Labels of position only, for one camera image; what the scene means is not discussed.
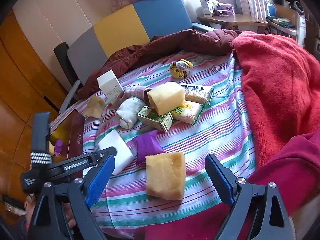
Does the yellow cracker packet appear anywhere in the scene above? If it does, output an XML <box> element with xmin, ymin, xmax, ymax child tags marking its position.
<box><xmin>170</xmin><ymin>101</ymin><xmax>204</xmax><ymax>125</ymax></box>

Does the gold metal tin box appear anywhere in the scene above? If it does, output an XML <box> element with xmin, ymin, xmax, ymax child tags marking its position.
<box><xmin>49</xmin><ymin>109</ymin><xmax>85</xmax><ymax>164</ymax></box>

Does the white tall carton box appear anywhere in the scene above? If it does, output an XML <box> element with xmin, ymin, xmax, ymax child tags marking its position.
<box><xmin>97</xmin><ymin>70</ymin><xmax>124</xmax><ymax>105</ymax></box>

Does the yellow sponge block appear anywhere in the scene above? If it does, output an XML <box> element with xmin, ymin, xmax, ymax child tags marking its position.
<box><xmin>147</xmin><ymin>82</ymin><xmax>184</xmax><ymax>115</ymax></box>
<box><xmin>145</xmin><ymin>152</ymin><xmax>186</xmax><ymax>201</ymax></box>

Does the green-edged cracker packet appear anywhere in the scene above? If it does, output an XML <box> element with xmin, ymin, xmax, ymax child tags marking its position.
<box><xmin>180</xmin><ymin>83</ymin><xmax>214</xmax><ymax>105</ymax></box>

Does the pink rolled sock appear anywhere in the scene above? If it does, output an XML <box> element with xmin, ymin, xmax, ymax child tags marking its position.
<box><xmin>119</xmin><ymin>85</ymin><xmax>152</xmax><ymax>105</ymax></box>

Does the white sock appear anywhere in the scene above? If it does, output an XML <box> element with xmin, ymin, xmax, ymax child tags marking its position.
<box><xmin>116</xmin><ymin>96</ymin><xmax>145</xmax><ymax>129</ymax></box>

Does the red fleece blanket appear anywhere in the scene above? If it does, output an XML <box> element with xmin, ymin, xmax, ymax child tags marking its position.
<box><xmin>232</xmin><ymin>31</ymin><xmax>319</xmax><ymax>167</ymax></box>

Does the purple snack packet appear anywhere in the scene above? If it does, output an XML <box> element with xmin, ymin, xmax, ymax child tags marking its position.
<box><xmin>54</xmin><ymin>139</ymin><xmax>62</xmax><ymax>156</ymax></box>
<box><xmin>132</xmin><ymin>129</ymin><xmax>164</xmax><ymax>166</ymax></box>

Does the white shelf with items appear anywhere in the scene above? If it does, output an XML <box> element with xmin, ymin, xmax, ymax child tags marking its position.
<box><xmin>266</xmin><ymin>1</ymin><xmax>306</xmax><ymax>48</ymax></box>

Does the operator hand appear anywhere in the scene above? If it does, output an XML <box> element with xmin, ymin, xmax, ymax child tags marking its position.
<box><xmin>24</xmin><ymin>194</ymin><xmax>77</xmax><ymax>230</ymax></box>

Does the striped bed sheet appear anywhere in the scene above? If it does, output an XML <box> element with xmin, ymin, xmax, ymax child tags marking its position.
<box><xmin>49</xmin><ymin>50</ymin><xmax>256</xmax><ymax>237</ymax></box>

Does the maroon puffer jacket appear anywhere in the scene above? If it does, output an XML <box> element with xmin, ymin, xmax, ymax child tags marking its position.
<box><xmin>77</xmin><ymin>29</ymin><xmax>238</xmax><ymax>99</ymax></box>

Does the crimson cloth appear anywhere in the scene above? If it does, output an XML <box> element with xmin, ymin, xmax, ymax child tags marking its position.
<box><xmin>134</xmin><ymin>131</ymin><xmax>319</xmax><ymax>239</ymax></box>

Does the green tea box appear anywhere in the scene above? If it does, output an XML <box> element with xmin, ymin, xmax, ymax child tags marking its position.
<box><xmin>137</xmin><ymin>106</ymin><xmax>174</xmax><ymax>133</ymax></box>

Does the white box on table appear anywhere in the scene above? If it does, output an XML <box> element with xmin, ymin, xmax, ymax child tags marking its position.
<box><xmin>200</xmin><ymin>0</ymin><xmax>214</xmax><ymax>17</ymax></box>

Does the wooden side table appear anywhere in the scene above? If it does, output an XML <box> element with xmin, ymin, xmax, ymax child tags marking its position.
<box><xmin>197</xmin><ymin>14</ymin><xmax>268</xmax><ymax>31</ymax></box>

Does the small tan sponge piece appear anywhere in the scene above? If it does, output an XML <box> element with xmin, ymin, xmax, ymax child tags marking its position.
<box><xmin>83</xmin><ymin>95</ymin><xmax>105</xmax><ymax>119</ymax></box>

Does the purple box on table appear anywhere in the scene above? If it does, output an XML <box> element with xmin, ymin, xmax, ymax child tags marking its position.
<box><xmin>214</xmin><ymin>3</ymin><xmax>235</xmax><ymax>16</ymax></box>

